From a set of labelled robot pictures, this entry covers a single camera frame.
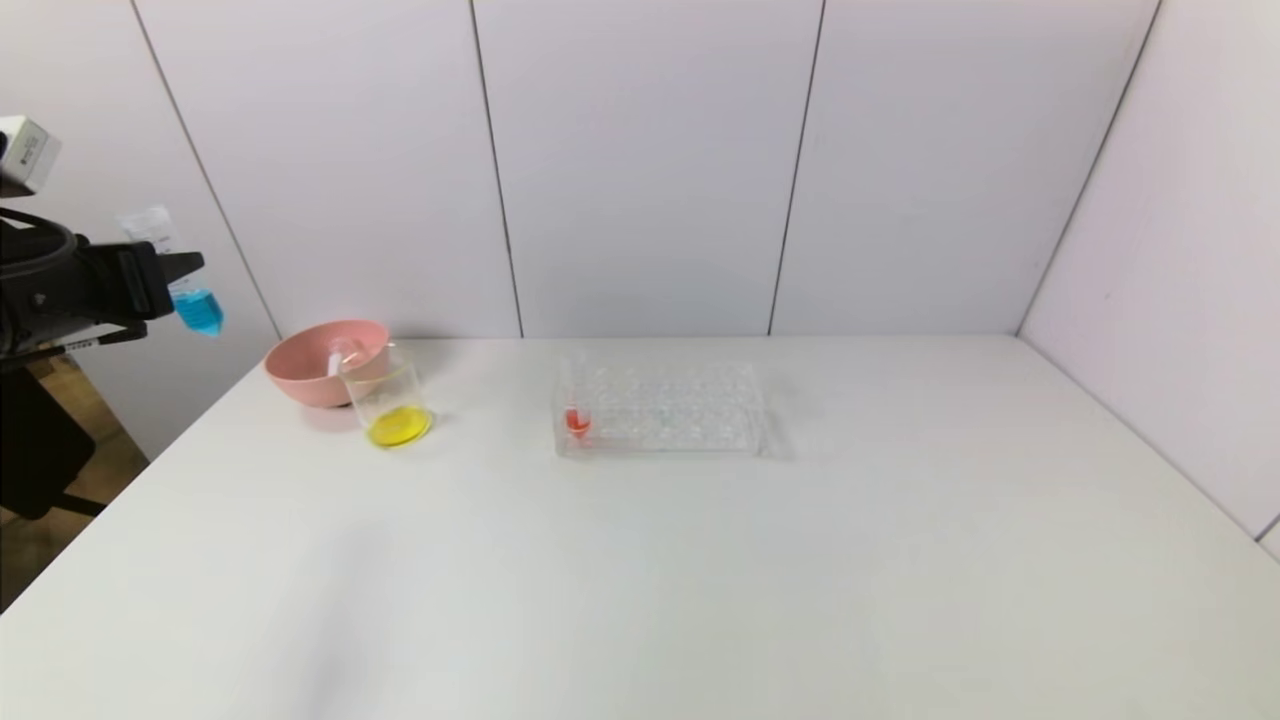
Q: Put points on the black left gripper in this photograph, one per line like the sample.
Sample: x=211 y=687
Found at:
x=131 y=281

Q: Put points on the test tube with blue pigment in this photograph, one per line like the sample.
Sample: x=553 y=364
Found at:
x=198 y=310

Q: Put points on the test tube with yellow pigment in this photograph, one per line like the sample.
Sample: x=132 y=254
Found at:
x=334 y=362

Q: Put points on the clear glass beaker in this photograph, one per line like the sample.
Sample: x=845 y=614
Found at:
x=398 y=428

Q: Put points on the test tube with red pigment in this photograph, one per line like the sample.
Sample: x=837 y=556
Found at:
x=577 y=420

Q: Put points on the clear plastic test tube rack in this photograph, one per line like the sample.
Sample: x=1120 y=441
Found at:
x=660 y=410

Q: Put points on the pink bowl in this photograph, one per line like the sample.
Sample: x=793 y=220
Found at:
x=300 y=370

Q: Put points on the black chair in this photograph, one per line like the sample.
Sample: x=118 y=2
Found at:
x=40 y=460

